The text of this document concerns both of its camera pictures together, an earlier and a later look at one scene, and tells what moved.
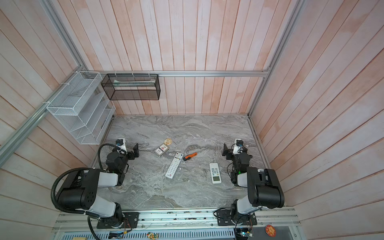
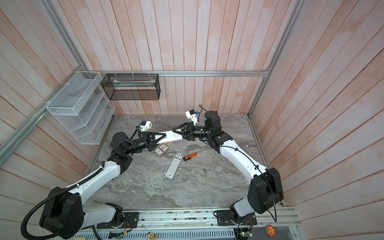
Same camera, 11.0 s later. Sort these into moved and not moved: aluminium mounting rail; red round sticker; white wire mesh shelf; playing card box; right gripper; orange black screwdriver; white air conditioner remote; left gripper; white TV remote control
Moved: left gripper; right gripper; white air conditioner remote
Not moved: white wire mesh shelf; red round sticker; aluminium mounting rail; orange black screwdriver; white TV remote control; playing card box
